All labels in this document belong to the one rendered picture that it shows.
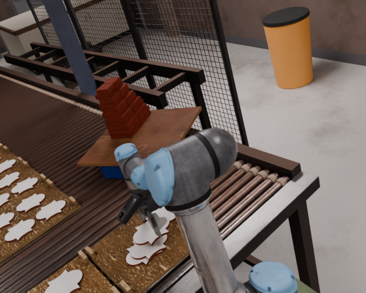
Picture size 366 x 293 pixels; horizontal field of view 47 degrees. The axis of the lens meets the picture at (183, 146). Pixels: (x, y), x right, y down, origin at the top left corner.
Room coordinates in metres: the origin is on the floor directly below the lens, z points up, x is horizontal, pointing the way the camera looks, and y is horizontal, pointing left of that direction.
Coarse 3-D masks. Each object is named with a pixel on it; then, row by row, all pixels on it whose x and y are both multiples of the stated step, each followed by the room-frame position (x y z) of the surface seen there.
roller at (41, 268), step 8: (120, 208) 1.52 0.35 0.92; (112, 216) 1.48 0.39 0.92; (96, 224) 1.45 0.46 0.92; (104, 224) 1.45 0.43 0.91; (88, 232) 1.42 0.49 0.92; (80, 240) 1.39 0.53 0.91; (64, 248) 1.37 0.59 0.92; (72, 248) 1.36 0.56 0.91; (56, 256) 1.34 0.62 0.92; (48, 264) 1.31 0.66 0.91; (32, 272) 1.29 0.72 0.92; (40, 272) 1.28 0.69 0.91; (24, 280) 1.26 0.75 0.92; (8, 288) 1.24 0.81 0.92; (16, 288) 1.23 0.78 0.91
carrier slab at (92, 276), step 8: (72, 264) 1.24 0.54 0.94; (80, 264) 1.23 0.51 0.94; (88, 264) 1.21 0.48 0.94; (56, 272) 1.22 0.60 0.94; (88, 272) 1.17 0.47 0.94; (96, 272) 1.16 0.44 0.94; (48, 280) 1.19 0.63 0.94; (88, 280) 1.13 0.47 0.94; (96, 280) 1.12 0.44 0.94; (104, 280) 1.10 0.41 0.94; (40, 288) 1.16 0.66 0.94; (88, 288) 1.09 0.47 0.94; (96, 288) 1.08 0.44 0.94; (104, 288) 1.07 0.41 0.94
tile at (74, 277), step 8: (64, 272) 1.20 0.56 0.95; (72, 272) 1.18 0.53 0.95; (80, 272) 1.17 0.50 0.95; (56, 280) 1.17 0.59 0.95; (64, 280) 1.16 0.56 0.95; (72, 280) 1.14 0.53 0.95; (80, 280) 1.13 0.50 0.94; (48, 288) 1.14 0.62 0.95; (56, 288) 1.13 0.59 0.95; (64, 288) 1.12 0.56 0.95; (72, 288) 1.10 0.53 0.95; (80, 288) 1.10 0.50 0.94
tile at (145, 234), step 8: (160, 216) 1.26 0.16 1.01; (144, 224) 1.25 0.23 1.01; (168, 224) 1.20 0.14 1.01; (136, 232) 1.22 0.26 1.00; (144, 232) 1.21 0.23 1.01; (152, 232) 1.19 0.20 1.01; (160, 232) 1.18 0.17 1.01; (168, 232) 1.16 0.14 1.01; (136, 240) 1.18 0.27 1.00; (144, 240) 1.16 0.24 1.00; (152, 240) 1.15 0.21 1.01
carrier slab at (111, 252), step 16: (128, 224) 1.37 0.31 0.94; (176, 224) 1.27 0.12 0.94; (112, 240) 1.30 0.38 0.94; (128, 240) 1.27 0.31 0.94; (176, 240) 1.19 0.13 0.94; (96, 256) 1.24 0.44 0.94; (112, 256) 1.21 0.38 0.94; (160, 256) 1.13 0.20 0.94; (176, 256) 1.11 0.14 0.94; (112, 272) 1.13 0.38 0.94; (128, 272) 1.11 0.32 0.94; (144, 272) 1.08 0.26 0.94; (160, 272) 1.06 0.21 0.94; (144, 288) 1.01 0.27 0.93
